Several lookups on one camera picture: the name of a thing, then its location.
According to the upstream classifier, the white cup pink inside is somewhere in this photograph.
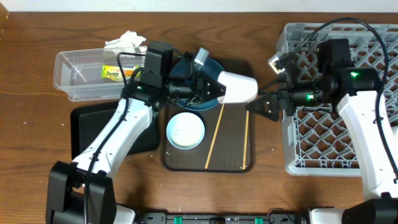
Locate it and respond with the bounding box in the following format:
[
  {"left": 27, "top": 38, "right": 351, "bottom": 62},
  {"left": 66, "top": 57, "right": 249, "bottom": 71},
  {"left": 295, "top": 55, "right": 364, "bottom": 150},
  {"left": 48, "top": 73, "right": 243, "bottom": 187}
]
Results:
[{"left": 218, "top": 71, "right": 258, "bottom": 104}]

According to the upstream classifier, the light blue small bowl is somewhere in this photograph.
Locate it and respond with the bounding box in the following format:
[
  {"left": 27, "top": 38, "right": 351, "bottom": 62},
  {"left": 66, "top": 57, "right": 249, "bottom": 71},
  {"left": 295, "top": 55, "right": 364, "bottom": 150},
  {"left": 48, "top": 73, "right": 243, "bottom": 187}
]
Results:
[{"left": 166, "top": 112, "right": 205, "bottom": 150}]

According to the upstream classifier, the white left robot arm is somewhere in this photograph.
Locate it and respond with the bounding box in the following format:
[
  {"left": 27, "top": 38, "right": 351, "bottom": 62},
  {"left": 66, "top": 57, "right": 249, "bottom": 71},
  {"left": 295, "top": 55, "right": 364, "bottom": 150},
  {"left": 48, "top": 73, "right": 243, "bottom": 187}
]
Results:
[{"left": 45, "top": 68, "right": 227, "bottom": 223}]

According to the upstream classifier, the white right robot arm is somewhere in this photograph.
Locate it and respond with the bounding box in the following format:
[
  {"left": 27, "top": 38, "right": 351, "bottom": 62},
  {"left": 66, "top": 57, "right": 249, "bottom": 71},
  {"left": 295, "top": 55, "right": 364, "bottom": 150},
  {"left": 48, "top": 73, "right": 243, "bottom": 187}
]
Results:
[{"left": 246, "top": 63, "right": 397, "bottom": 223}]

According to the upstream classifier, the grey dishwasher rack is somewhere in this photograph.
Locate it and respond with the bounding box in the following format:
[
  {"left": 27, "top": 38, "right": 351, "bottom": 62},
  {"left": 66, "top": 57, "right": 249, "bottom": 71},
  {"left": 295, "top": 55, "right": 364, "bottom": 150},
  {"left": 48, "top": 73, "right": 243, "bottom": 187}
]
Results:
[{"left": 276, "top": 23, "right": 397, "bottom": 177}]

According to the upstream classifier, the right wooden chopstick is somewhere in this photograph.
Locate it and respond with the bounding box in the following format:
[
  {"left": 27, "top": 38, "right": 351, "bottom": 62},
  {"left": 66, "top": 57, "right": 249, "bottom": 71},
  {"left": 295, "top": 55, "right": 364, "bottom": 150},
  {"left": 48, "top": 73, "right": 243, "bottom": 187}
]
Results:
[{"left": 242, "top": 111, "right": 249, "bottom": 170}]

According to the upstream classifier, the wooden chopstick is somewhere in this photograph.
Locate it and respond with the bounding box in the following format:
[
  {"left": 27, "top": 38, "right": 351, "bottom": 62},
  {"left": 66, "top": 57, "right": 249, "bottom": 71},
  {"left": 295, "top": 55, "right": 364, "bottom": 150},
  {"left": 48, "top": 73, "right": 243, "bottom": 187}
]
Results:
[
  {"left": 205, "top": 104, "right": 224, "bottom": 169},
  {"left": 242, "top": 111, "right": 249, "bottom": 170}
]

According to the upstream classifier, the dark blue plate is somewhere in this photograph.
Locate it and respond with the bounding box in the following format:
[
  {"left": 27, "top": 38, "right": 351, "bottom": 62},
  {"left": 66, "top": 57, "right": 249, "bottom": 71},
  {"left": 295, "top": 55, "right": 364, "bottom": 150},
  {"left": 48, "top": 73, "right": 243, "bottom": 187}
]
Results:
[{"left": 170, "top": 58, "right": 224, "bottom": 111}]

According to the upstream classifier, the brown serving tray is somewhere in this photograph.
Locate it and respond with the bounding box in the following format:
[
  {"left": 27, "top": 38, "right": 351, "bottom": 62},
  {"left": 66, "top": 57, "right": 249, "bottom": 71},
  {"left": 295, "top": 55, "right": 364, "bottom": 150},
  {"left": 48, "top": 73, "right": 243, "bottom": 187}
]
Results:
[{"left": 160, "top": 57, "right": 256, "bottom": 174}]

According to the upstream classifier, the left wooden chopstick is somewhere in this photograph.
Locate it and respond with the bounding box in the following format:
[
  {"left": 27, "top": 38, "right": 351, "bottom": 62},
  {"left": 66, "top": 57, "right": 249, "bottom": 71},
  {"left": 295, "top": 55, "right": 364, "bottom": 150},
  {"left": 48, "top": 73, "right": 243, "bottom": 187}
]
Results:
[{"left": 205, "top": 104, "right": 224, "bottom": 169}]

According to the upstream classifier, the crumpled white tissue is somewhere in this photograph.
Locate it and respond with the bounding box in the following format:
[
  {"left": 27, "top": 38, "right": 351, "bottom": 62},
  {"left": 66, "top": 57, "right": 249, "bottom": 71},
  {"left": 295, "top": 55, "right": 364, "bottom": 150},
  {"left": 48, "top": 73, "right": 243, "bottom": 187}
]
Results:
[{"left": 104, "top": 30, "right": 147, "bottom": 54}]

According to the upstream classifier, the yellow snack wrapper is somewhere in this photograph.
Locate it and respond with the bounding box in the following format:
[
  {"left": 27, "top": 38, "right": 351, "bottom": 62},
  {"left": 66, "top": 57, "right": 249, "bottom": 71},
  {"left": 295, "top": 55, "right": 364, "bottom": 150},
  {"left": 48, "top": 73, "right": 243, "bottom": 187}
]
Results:
[{"left": 101, "top": 65, "right": 139, "bottom": 82}]

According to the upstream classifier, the black tray bin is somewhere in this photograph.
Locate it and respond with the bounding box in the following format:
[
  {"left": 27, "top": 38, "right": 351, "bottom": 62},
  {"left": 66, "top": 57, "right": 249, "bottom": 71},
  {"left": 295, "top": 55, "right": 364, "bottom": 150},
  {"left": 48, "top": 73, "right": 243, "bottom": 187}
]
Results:
[{"left": 70, "top": 101, "right": 160, "bottom": 159}]

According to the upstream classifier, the clear plastic bin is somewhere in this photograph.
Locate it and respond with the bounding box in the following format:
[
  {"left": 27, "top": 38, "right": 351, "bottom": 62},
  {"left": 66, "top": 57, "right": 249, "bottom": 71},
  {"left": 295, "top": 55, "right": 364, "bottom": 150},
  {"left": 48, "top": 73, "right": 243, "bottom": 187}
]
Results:
[{"left": 53, "top": 48, "right": 146, "bottom": 101}]

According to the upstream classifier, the black rail with green clamps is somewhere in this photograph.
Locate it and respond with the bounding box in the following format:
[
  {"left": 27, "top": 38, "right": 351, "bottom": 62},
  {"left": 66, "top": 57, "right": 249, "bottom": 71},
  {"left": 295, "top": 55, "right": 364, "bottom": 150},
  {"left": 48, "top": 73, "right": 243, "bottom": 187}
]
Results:
[{"left": 133, "top": 210, "right": 310, "bottom": 224}]

